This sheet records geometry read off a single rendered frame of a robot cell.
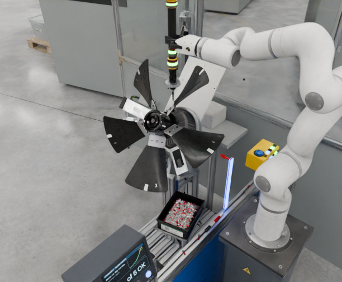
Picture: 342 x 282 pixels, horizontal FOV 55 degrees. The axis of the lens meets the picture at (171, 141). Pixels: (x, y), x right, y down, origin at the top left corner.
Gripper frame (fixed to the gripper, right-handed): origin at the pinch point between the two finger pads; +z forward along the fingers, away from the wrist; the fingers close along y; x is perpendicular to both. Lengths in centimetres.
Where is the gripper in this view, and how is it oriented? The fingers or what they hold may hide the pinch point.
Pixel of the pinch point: (172, 38)
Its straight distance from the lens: 143.6
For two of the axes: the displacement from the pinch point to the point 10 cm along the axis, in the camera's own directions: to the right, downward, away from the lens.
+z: -7.4, -3.9, 5.5
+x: -0.2, -8.0, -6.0
